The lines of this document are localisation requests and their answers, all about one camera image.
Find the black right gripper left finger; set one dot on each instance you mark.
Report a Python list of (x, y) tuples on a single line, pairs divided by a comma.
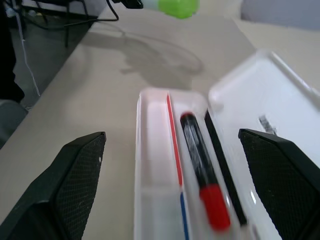
[(62, 190)]

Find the black object beside green object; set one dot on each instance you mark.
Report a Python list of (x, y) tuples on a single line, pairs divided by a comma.
[(130, 2)]

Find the translucent white pencil case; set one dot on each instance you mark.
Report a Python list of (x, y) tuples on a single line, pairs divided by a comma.
[(252, 95)]

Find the black marker with red cap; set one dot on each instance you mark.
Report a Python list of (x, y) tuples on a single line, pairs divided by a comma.
[(200, 160)]

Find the thin red and blue pencil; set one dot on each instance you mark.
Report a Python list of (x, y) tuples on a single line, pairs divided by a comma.
[(175, 145)]

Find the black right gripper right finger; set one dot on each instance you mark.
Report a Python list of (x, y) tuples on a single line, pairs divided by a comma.
[(287, 180)]

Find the bright green plastic object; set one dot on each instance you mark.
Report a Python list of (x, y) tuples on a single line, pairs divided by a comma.
[(177, 7)]

